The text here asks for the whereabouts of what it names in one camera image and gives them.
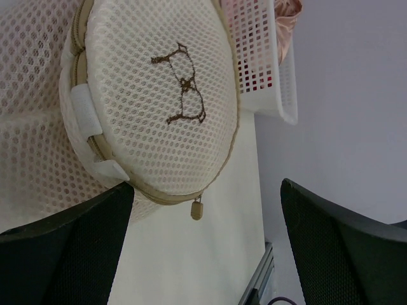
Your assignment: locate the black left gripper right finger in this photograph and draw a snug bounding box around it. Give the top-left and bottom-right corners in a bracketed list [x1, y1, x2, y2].
[280, 179, 406, 304]

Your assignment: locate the aluminium front rail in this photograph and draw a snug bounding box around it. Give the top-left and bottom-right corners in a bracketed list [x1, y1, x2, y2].
[238, 240, 274, 305]

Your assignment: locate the white plastic basket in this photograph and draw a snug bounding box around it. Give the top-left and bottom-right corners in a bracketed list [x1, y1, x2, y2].
[221, 1, 298, 125]

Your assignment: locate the pink satin bra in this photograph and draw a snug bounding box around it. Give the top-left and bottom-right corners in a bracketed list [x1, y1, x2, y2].
[274, 0, 303, 65]

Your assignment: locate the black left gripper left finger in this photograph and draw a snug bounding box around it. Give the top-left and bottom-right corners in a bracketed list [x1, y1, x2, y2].
[1, 182, 134, 304]

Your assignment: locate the red bra in basket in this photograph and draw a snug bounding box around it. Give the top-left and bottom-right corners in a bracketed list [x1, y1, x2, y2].
[258, 74, 273, 90]

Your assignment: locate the cream mesh laundry bag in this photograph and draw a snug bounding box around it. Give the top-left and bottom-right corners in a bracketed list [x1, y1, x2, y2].
[1, 1, 240, 229]

